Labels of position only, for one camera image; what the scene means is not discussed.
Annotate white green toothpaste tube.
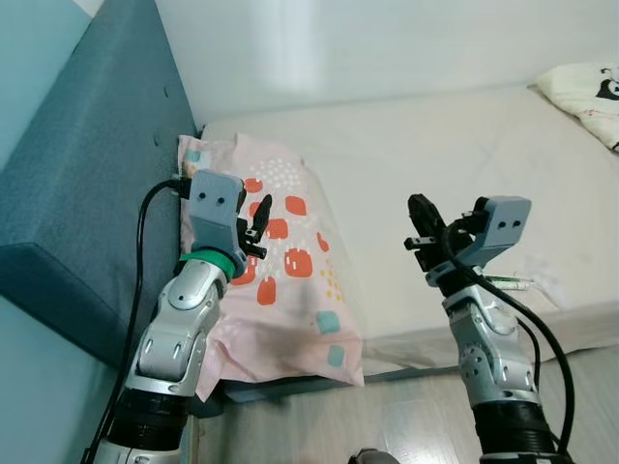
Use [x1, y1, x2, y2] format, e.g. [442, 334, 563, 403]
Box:
[484, 275, 536, 292]

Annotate grey right robot leg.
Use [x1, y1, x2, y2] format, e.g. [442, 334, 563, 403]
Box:
[348, 448, 398, 464]

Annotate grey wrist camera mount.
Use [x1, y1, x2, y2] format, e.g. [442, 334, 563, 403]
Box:
[187, 169, 246, 254]
[455, 196, 533, 267]

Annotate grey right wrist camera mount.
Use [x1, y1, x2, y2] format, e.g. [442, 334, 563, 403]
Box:
[455, 196, 533, 267]

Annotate pink pillow orange spots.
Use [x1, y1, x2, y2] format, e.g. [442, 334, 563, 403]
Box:
[177, 133, 367, 402]

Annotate white tissue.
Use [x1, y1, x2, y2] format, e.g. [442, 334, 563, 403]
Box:
[522, 259, 567, 310]

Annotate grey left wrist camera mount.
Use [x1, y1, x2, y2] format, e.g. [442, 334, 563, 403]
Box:
[187, 169, 246, 254]

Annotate cream cartoon print comforter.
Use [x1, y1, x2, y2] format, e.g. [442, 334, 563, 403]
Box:
[535, 63, 619, 154]

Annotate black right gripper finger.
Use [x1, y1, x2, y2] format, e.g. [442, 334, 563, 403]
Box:
[406, 192, 448, 245]

